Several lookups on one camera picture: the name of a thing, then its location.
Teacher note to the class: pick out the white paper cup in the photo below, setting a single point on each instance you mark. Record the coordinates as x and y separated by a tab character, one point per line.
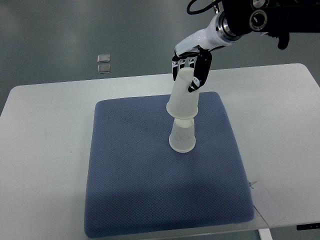
182	137
183	104

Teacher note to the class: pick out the white paper cup on cushion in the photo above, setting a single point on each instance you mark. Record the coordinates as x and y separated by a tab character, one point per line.
182	137

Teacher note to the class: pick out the white paper tag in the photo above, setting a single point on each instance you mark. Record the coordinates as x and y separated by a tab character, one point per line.
265	204

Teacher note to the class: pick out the white table leg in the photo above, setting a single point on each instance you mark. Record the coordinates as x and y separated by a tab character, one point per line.
265	234

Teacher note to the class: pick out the upper metal floor plate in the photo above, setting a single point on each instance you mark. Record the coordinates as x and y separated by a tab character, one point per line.
103	58

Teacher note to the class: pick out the blue textured cushion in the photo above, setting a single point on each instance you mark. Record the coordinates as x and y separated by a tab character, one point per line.
137	183

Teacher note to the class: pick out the black table control panel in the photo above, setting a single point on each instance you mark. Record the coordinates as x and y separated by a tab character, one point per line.
304	227

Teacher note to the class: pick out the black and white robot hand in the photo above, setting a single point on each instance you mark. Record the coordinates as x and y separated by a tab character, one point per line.
198	49

